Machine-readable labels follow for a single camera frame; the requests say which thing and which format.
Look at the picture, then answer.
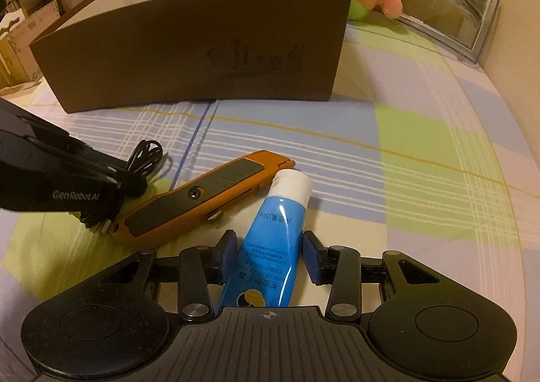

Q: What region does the black cable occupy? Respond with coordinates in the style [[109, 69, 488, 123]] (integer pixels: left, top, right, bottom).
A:
[[78, 139, 173, 235]]

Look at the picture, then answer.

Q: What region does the checked bedsheet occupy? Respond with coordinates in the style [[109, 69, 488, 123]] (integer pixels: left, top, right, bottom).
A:
[[0, 19, 540, 382]]

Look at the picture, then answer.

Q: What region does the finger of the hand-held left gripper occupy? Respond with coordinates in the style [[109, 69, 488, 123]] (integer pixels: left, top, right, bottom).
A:
[[25, 117, 147, 198]]

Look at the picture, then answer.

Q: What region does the orange utility knife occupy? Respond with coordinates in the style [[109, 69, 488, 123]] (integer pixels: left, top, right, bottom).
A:
[[110, 150, 296, 244]]

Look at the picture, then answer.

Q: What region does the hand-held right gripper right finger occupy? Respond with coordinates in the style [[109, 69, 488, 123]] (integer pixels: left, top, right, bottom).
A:
[[303, 230, 448, 321]]

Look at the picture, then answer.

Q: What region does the plain cardboard box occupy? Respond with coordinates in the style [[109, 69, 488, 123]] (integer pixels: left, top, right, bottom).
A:
[[0, 0, 60, 89]]

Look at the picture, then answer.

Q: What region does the glass picture frame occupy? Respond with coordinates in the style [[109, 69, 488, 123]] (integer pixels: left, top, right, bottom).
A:
[[394, 0, 501, 65]]

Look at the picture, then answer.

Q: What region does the blue hand cream tube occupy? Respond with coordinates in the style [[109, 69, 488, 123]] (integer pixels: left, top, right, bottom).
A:
[[217, 169, 312, 307]]

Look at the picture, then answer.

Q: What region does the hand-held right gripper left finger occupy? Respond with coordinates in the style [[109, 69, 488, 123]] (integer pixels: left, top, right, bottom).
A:
[[95, 229, 238, 321]]

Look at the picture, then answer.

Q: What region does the brown cardboard box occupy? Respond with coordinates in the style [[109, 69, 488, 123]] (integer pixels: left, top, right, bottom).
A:
[[29, 0, 352, 113]]

